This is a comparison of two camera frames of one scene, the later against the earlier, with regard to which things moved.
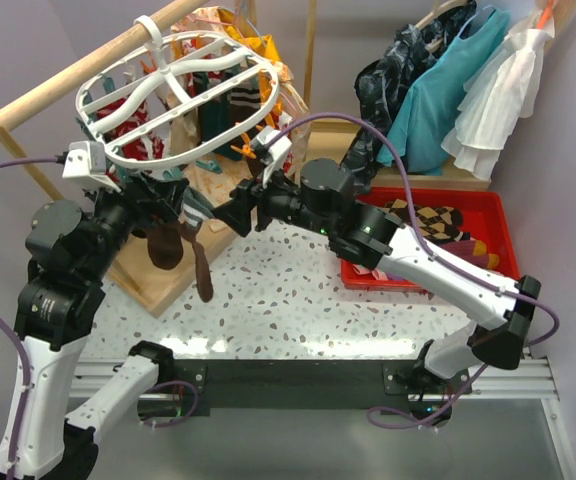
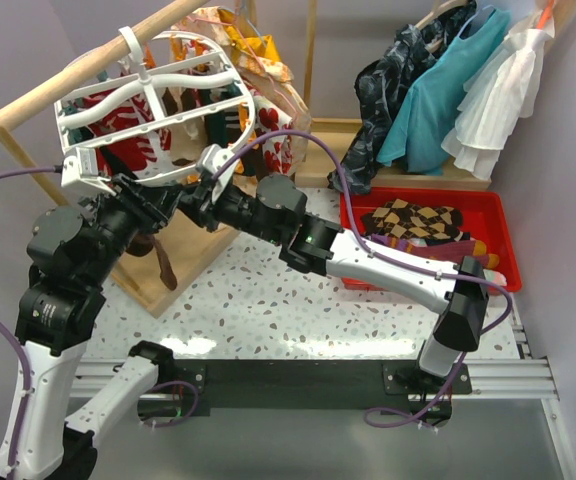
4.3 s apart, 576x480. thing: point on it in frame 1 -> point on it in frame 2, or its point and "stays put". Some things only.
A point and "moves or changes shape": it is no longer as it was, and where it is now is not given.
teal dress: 430,107 stays put
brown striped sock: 245,100 -> 232,130
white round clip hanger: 171,100 moves or changes shape
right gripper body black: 277,199 -> 209,214
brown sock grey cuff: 197,208 -> 166,273
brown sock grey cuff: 165,245 -> 140,245
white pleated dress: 501,90 stays put
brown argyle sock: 441,223 stays put
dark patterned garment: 385,87 stays put
